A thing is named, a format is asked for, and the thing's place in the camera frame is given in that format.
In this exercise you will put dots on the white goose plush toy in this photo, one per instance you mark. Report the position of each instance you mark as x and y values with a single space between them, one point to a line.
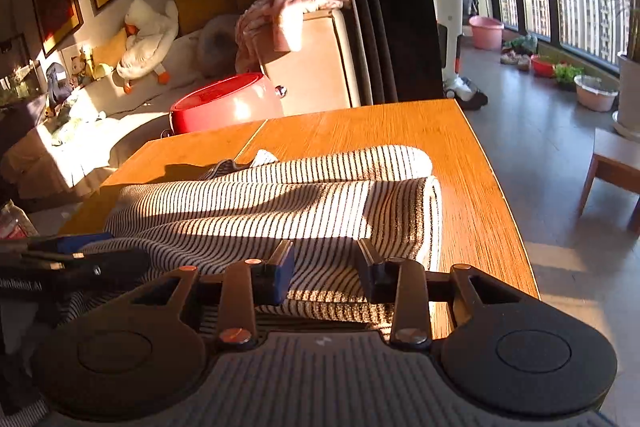
148 47

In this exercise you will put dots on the red round bucket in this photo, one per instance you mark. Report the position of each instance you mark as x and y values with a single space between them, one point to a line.
234 100

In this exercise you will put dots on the grey round cushion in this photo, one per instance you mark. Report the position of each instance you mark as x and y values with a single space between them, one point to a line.
217 48

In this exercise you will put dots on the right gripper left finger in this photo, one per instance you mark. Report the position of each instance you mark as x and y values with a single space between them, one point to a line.
249 284

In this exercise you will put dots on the white plastic basin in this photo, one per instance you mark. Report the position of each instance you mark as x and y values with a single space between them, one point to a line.
595 93

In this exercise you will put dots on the pink blanket on sofa arm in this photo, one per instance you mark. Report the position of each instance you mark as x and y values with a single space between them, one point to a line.
285 19

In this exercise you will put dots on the small wooden stool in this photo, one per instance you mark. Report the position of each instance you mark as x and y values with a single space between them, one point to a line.
614 160

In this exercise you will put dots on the beige sofa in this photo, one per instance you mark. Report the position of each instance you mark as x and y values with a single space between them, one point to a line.
99 126

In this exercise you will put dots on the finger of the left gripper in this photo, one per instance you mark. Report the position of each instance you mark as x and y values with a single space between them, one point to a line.
37 275
58 244

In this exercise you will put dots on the red small basin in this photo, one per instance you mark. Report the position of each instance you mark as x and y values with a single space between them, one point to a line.
543 66

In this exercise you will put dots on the white standing appliance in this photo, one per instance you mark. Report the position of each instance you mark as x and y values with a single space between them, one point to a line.
449 15

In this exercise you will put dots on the striped knit garment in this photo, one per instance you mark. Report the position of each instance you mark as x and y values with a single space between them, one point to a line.
323 205

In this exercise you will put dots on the green leafy plant tray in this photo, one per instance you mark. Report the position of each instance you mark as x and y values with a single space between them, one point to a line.
564 75

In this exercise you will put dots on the pink plastic basin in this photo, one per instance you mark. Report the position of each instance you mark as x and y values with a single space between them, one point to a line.
486 33

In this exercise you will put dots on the dark curtain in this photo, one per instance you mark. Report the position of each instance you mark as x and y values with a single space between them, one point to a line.
398 58

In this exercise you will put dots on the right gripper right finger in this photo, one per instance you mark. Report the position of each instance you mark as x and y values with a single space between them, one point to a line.
402 282

